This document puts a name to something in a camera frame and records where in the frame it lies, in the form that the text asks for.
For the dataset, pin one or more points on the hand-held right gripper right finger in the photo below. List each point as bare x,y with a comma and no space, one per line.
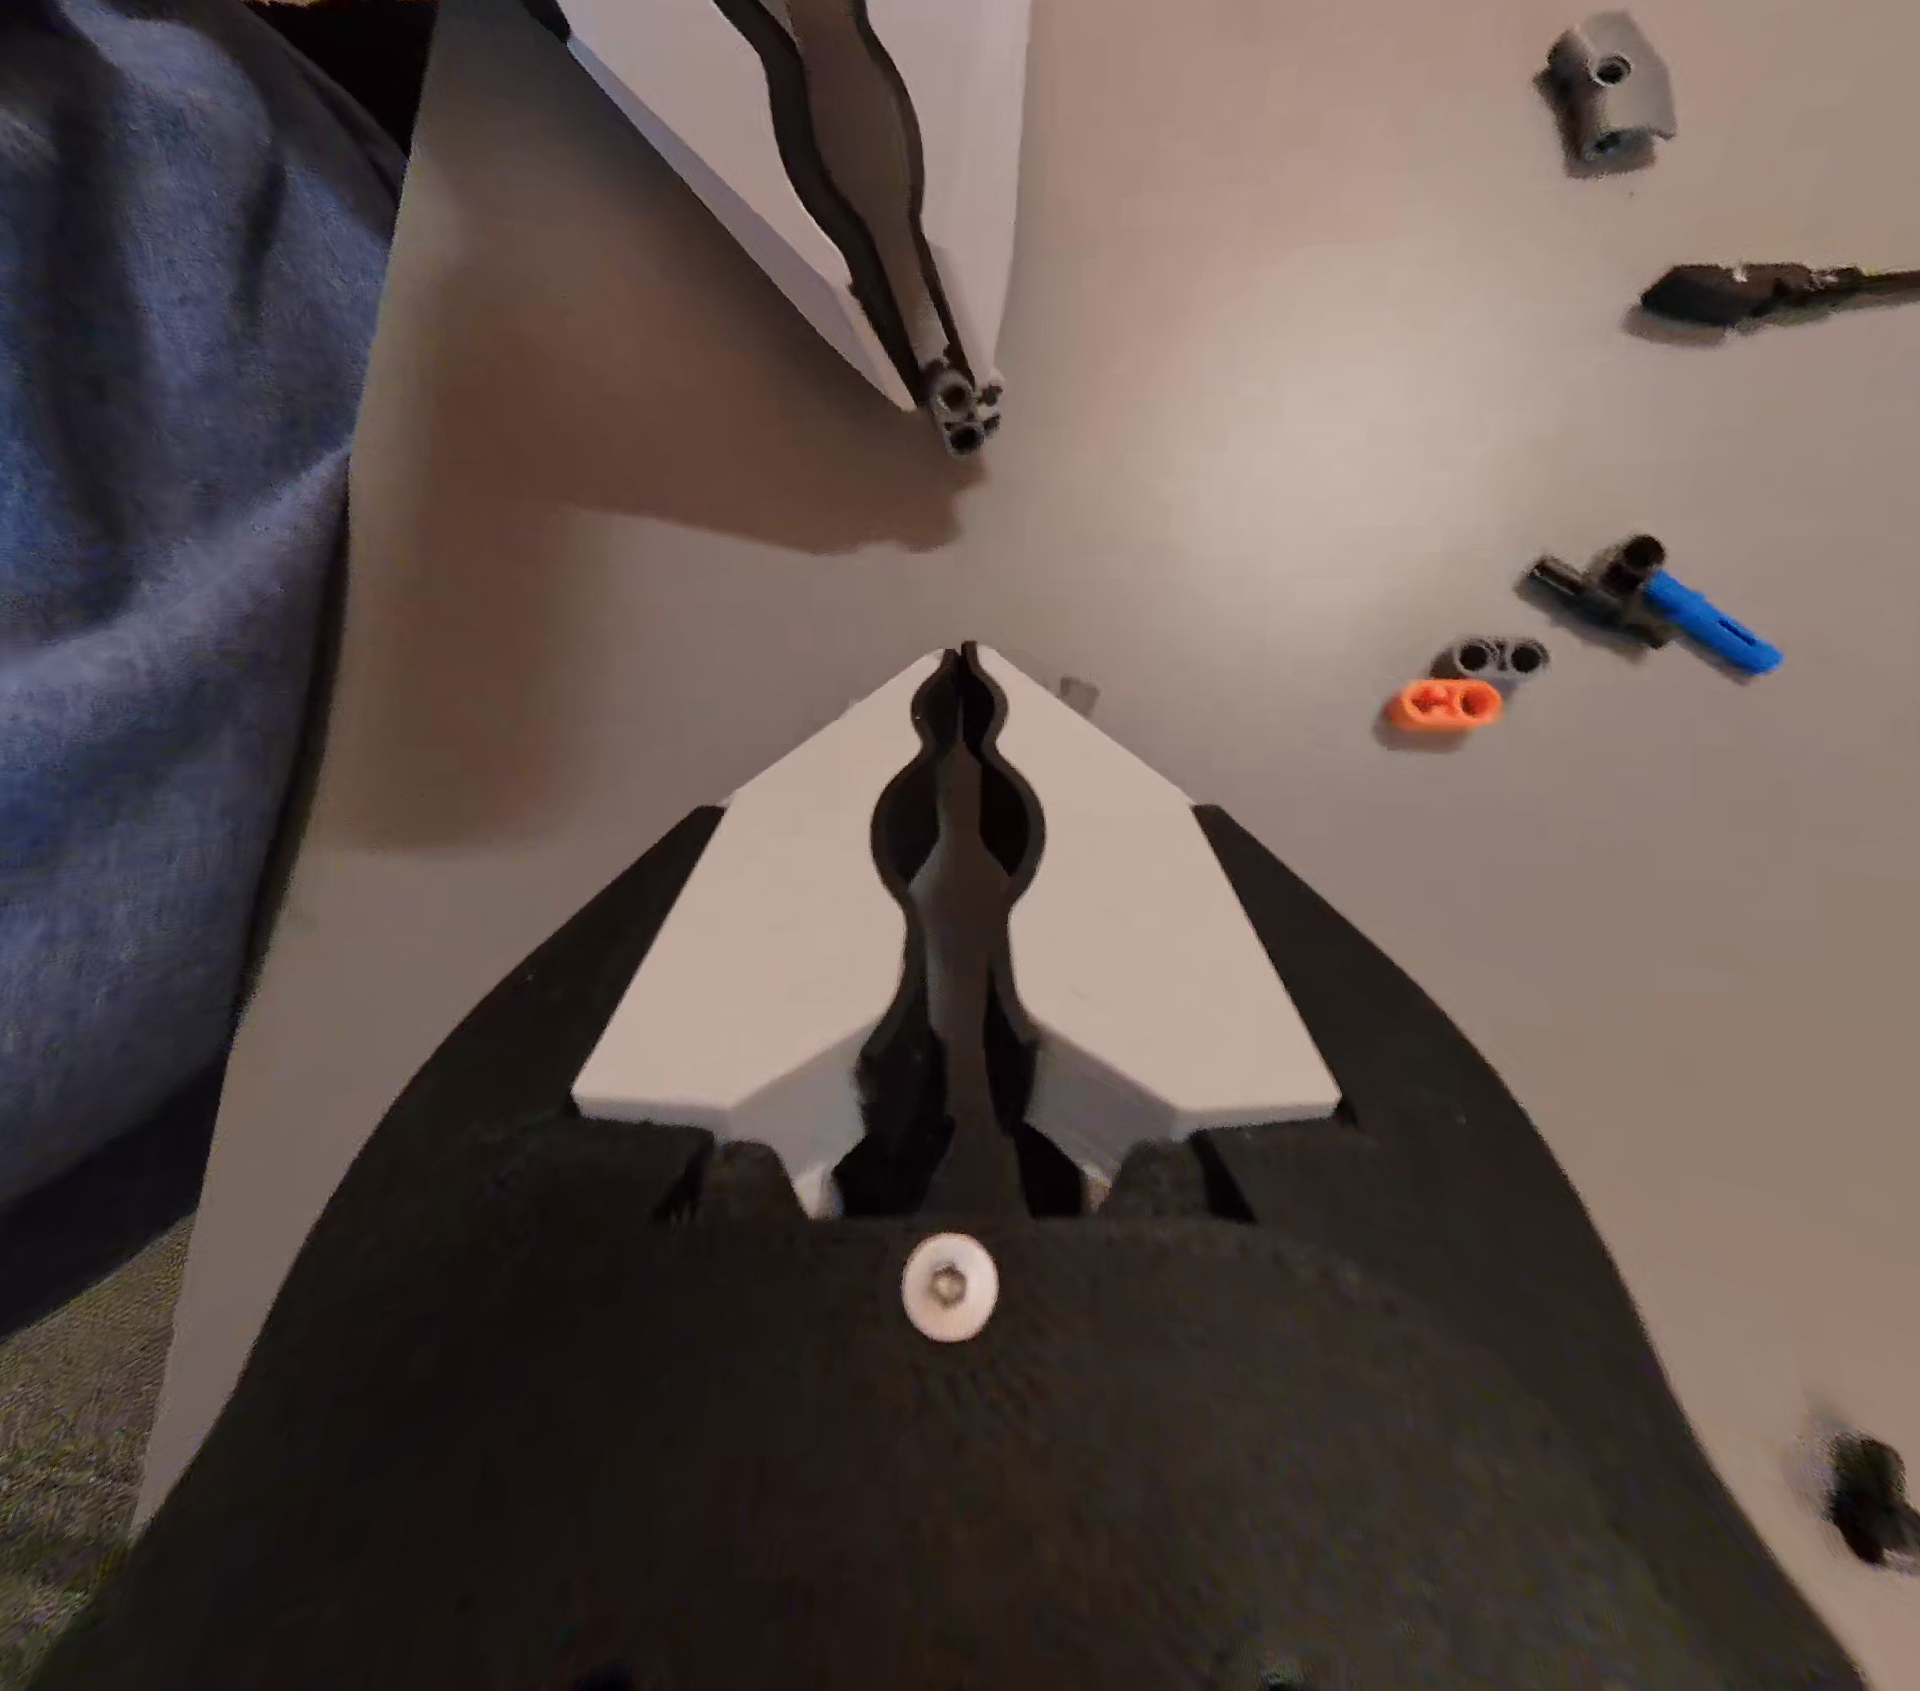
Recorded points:
1168,957

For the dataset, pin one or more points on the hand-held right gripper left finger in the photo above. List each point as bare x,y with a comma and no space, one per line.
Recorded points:
764,957

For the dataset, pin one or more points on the dark grey square lego connector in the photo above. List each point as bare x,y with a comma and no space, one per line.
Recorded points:
958,407

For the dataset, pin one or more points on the light grey small lego piece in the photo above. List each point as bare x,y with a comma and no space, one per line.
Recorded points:
1077,690

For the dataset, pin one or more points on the blurred black lego piece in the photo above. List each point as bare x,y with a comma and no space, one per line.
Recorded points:
1875,1496

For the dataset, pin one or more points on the orange two-hole beam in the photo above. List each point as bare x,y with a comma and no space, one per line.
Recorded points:
1441,706

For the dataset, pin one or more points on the dark grey two-hole beam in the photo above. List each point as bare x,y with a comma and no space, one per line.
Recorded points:
1501,656

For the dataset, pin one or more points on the blue pin with black connector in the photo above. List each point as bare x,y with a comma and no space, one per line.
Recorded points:
1652,601

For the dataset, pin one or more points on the dark grey connector with hole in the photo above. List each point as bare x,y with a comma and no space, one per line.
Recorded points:
1614,85

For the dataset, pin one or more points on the person's blue sweatshirt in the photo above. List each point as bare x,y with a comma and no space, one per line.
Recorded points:
150,521

